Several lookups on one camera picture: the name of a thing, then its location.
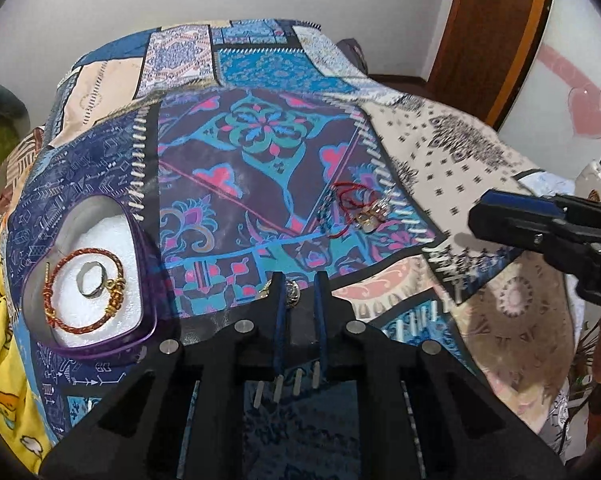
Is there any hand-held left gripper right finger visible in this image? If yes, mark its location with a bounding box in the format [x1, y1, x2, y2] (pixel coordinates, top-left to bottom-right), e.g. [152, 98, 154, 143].
[291, 272, 567, 480]

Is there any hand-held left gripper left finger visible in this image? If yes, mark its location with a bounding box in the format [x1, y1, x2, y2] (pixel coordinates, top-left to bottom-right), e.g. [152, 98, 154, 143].
[38, 272, 288, 480]

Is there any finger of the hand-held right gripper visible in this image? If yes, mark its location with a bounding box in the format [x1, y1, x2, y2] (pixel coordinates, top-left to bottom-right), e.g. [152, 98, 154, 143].
[478, 189, 565, 222]
[468, 205, 601, 262]

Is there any red string charm bracelet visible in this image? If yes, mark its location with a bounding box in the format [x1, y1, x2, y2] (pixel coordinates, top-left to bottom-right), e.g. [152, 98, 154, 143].
[321, 179, 397, 242]

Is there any purple heart-shaped jewelry tray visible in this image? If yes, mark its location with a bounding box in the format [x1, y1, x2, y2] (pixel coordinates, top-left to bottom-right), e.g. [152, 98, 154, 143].
[21, 195, 175, 359]

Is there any white printed object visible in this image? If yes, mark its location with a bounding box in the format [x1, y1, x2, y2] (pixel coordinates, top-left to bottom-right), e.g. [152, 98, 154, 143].
[573, 157, 601, 199]

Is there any patchwork printed blanket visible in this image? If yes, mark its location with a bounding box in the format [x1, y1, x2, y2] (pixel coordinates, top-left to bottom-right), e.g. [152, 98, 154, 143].
[0, 17, 597, 480]

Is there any brown wooden door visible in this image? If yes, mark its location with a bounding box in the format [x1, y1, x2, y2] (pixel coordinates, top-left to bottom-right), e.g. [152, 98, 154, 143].
[427, 0, 557, 130]

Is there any grey pillow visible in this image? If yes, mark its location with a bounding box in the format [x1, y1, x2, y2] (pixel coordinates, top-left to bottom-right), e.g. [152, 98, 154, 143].
[337, 38, 371, 75]

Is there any yellow cartoon blanket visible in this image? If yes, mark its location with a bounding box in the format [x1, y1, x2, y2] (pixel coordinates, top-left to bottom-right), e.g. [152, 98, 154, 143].
[0, 205, 57, 477]

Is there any green printed cloth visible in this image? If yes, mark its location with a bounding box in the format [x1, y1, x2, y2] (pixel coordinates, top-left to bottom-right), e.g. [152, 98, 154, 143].
[0, 84, 30, 202]

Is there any red gold braided bracelet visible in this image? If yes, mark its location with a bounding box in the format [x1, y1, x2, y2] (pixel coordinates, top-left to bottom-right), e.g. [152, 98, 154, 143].
[41, 248, 128, 336]

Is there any wide silver ring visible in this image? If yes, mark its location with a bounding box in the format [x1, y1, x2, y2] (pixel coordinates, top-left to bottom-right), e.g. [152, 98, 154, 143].
[75, 263, 104, 297]

